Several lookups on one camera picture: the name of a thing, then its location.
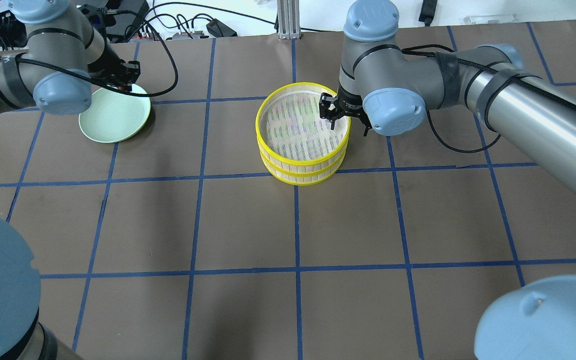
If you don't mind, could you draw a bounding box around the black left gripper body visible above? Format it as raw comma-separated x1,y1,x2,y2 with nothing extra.
87,55,141,87

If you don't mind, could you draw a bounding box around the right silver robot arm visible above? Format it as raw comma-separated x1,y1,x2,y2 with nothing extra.
318,0,576,360

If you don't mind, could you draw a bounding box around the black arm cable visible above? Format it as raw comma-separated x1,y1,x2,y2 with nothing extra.
15,10,179,98
400,44,576,154

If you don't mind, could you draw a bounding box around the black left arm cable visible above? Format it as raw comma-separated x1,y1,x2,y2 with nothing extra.
15,10,179,98

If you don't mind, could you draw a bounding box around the aluminium frame post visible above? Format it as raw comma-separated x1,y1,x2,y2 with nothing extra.
276,0,302,40

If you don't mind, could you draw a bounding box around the pale green plate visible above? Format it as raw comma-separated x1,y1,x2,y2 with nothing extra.
78,88,151,144

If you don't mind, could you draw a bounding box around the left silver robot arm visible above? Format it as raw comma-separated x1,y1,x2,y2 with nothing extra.
0,0,141,360

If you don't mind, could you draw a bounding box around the black power adapter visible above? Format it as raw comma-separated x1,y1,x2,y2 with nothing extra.
206,18,238,38

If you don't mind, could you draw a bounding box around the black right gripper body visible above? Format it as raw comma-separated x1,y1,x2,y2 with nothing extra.
318,89,373,137

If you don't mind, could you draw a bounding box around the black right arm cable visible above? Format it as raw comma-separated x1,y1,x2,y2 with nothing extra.
400,44,576,154

